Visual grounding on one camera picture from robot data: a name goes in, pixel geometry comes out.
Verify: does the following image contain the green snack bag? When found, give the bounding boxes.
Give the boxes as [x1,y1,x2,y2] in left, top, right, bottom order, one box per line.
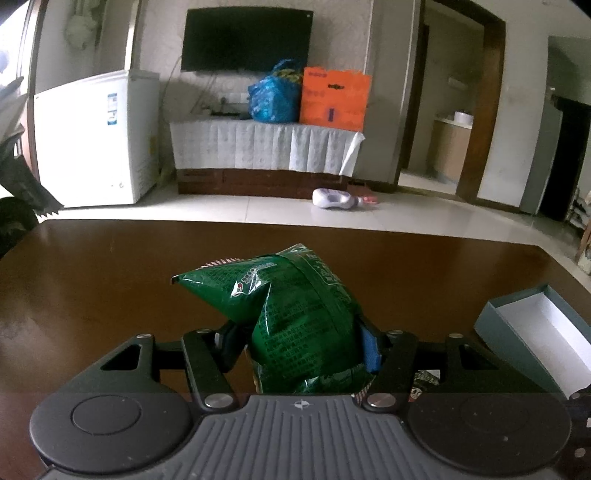
[172,244,372,395]

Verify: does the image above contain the grey open cardboard box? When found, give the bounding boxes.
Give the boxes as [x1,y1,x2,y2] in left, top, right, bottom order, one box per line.
[474,284,590,398]

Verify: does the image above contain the purple white bottle on floor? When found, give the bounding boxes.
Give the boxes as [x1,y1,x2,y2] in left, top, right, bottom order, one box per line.
[311,188,378,210]

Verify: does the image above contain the white cloth covered cabinet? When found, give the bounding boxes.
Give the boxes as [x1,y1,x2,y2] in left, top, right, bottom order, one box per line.
[169,118,365,199]

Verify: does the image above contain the kitchen counter cabinet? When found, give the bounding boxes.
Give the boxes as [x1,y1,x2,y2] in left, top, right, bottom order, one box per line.
[428,117,472,184]

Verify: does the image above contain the white chest freezer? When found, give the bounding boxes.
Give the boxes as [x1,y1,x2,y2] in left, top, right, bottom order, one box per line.
[34,70,159,208]

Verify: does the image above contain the orange paper bag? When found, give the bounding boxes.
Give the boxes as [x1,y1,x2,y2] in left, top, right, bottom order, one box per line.
[300,67,372,132]

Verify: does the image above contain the blue plastic bag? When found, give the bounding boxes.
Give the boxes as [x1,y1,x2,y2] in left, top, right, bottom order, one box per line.
[247,59,304,124]

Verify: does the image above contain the black wall television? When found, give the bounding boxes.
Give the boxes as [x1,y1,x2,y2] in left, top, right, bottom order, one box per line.
[181,6,314,73]

